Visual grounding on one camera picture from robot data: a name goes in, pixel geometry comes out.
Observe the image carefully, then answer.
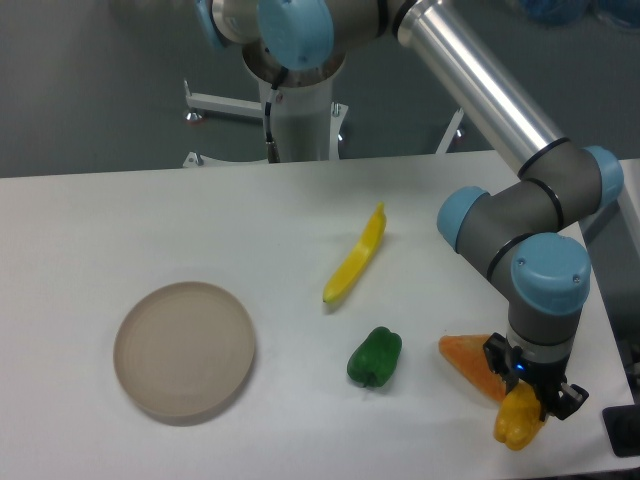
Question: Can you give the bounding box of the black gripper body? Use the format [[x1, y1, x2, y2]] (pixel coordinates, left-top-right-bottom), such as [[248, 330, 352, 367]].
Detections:
[[503, 332, 572, 392]]

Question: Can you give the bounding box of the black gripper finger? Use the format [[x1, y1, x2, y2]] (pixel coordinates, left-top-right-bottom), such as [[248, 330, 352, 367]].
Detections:
[[483, 332, 508, 376], [537, 382, 589, 420]]

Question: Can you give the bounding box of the yellow toy pepper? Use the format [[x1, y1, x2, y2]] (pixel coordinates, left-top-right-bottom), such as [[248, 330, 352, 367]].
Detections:
[[493, 383, 546, 451]]

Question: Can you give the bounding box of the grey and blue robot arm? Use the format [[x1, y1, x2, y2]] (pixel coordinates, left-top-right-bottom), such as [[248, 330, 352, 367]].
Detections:
[[195, 1, 624, 419]]

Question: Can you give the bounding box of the green toy pepper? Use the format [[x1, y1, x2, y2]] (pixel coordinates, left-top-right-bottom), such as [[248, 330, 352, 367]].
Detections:
[[346, 326, 403, 388]]

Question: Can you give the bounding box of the beige round plate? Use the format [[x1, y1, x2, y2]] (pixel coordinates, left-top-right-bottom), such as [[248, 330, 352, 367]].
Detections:
[[113, 281, 256, 426]]

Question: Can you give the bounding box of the orange toy bread wedge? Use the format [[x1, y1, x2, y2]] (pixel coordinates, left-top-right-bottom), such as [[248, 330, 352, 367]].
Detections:
[[438, 334, 506, 403]]

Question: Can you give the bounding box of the black device at table edge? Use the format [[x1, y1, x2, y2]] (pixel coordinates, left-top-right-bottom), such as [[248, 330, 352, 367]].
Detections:
[[602, 405, 639, 458]]

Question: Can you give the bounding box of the white side table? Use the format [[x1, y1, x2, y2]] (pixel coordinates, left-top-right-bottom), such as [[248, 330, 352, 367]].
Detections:
[[580, 158, 639, 250]]

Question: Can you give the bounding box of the yellow toy banana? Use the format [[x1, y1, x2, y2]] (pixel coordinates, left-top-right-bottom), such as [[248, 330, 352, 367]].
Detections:
[[322, 202, 387, 305]]

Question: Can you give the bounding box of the blue bundle in background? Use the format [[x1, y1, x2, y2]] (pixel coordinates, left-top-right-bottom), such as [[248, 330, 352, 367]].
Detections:
[[513, 0, 639, 32]]

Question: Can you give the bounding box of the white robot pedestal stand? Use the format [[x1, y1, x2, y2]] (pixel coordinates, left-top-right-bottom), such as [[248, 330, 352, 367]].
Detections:
[[181, 48, 466, 168]]

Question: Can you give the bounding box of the black cable on pedestal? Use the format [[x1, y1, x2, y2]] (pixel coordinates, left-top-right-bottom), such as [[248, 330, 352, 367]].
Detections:
[[263, 66, 290, 163]]

